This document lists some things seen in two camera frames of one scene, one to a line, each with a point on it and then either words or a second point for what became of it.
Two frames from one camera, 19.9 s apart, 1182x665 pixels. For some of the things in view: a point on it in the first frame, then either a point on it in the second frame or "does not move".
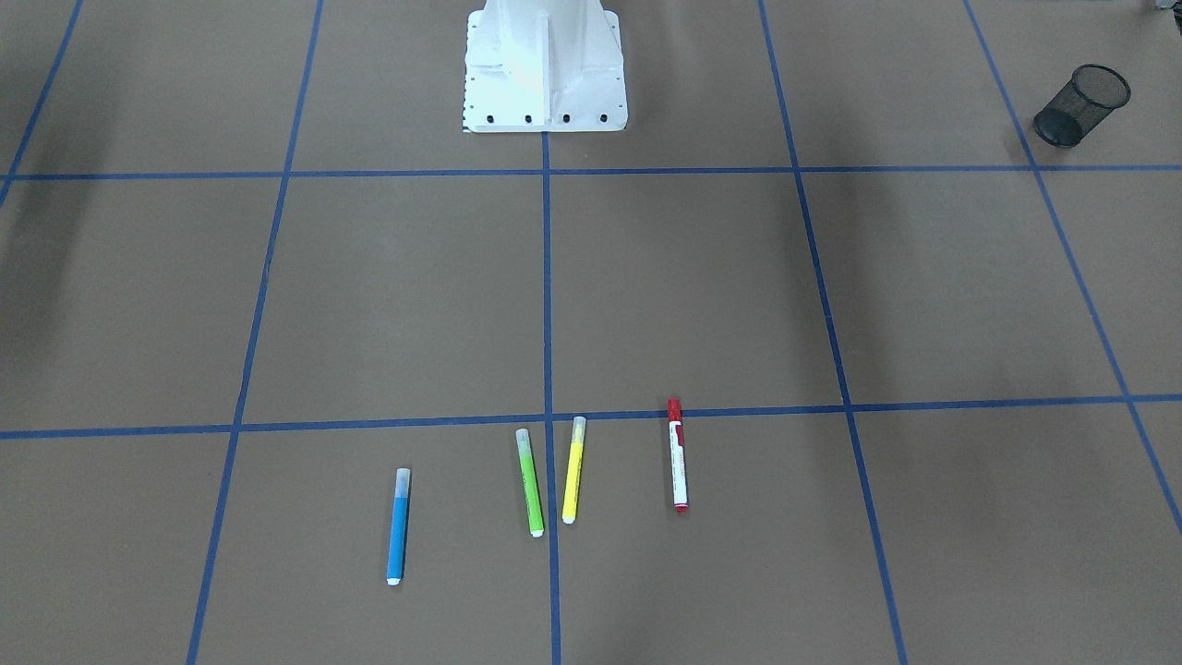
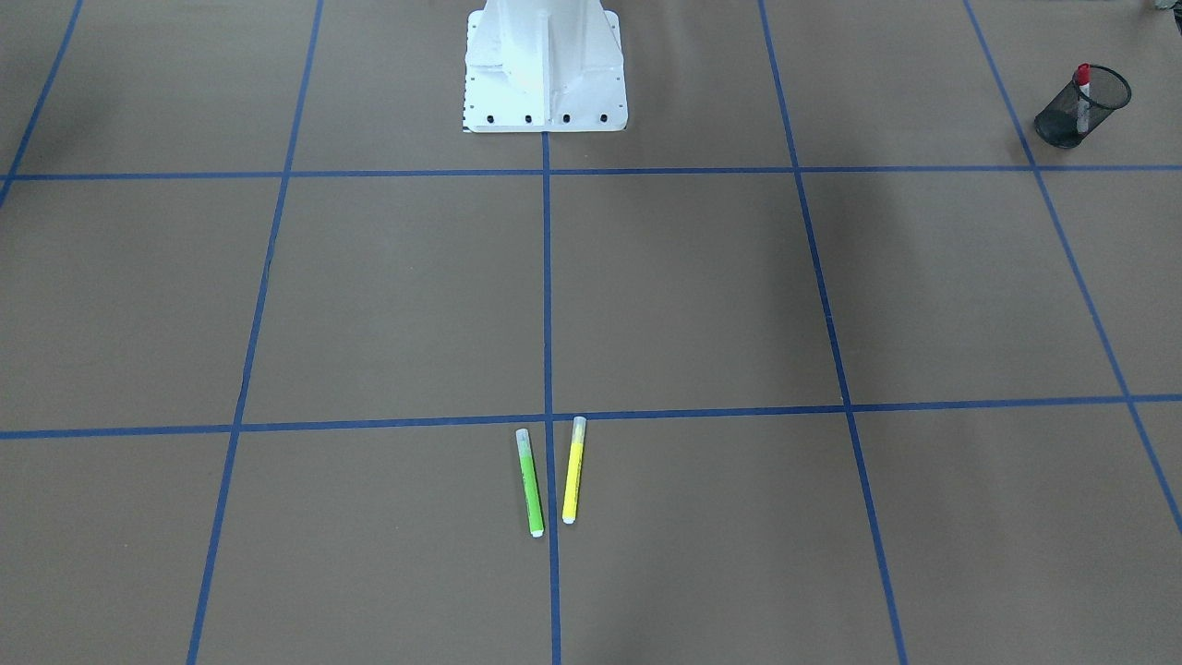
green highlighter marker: [532, 495] does not move
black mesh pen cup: [1079, 107] does not move
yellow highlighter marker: [577, 442] does not move
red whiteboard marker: [679, 472] -> [1083, 74]
